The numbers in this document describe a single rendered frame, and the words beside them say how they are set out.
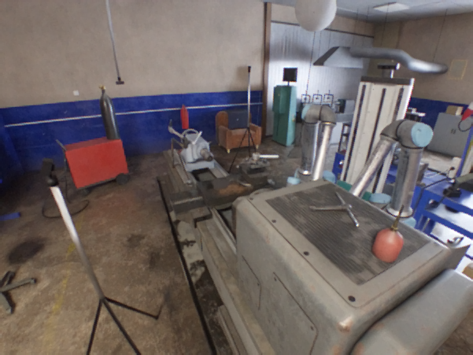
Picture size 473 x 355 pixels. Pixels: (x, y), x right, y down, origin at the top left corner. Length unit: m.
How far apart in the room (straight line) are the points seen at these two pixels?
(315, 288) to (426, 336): 0.25
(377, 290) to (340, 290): 0.09
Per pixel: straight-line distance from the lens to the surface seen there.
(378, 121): 1.94
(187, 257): 1.95
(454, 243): 2.94
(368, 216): 0.87
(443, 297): 0.78
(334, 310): 0.58
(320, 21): 4.95
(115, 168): 4.25
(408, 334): 0.66
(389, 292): 0.65
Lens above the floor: 1.78
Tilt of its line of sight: 26 degrees down
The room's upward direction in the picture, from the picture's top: straight up
